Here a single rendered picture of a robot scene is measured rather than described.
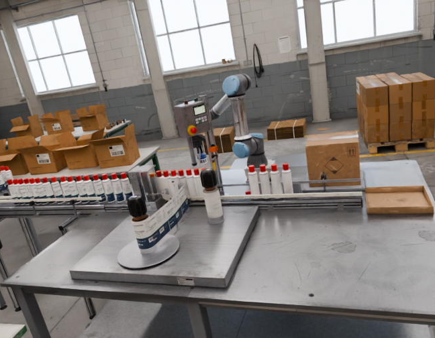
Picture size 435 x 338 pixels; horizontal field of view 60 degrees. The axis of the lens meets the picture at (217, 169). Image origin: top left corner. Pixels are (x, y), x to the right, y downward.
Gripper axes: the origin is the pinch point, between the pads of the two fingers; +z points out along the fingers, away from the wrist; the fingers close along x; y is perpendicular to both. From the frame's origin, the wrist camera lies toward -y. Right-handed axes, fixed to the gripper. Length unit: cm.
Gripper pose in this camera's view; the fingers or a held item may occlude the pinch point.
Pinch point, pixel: (201, 157)
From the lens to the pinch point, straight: 284.2
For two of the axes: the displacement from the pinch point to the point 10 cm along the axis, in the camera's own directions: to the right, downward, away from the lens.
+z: 1.7, 9.3, 3.2
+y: -9.6, 0.8, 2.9
